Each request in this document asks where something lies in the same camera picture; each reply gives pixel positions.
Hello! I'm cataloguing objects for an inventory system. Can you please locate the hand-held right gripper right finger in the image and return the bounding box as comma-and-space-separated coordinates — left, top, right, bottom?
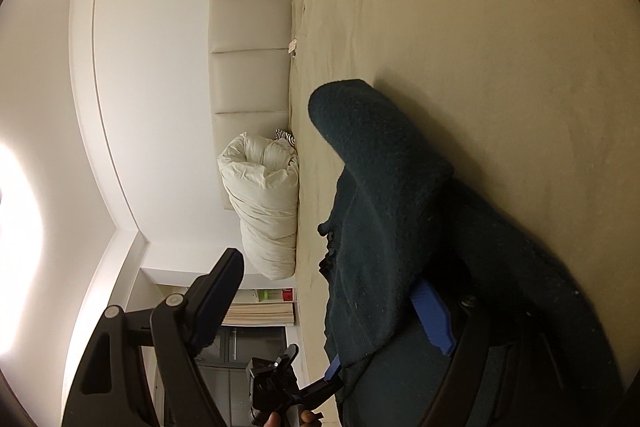
411, 279, 506, 427

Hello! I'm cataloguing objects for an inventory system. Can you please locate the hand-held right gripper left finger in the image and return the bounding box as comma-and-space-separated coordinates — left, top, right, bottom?
61, 248, 246, 427

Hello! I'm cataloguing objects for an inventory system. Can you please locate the dark green fleece garment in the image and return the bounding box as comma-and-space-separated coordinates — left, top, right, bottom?
307, 79, 626, 427

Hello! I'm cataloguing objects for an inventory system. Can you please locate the person's left hand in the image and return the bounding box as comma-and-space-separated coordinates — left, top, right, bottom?
262, 409, 318, 427

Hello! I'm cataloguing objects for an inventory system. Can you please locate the beige curtain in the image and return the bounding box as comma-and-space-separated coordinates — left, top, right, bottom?
220, 304, 297, 326

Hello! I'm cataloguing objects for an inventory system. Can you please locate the rolled white duvet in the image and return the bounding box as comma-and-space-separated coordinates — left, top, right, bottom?
216, 132, 301, 280

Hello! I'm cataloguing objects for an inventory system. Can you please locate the ceiling light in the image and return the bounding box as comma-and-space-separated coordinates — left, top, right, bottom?
0, 142, 45, 348

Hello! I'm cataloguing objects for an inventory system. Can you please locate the cream padded headboard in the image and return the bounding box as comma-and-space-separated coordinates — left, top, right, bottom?
207, 0, 302, 212

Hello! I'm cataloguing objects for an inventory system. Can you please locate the bed with beige sheet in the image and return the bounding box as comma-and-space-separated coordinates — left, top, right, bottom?
287, 0, 640, 427

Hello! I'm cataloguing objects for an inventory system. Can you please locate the built-in wall shelf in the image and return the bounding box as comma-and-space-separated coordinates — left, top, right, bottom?
140, 266, 299, 308

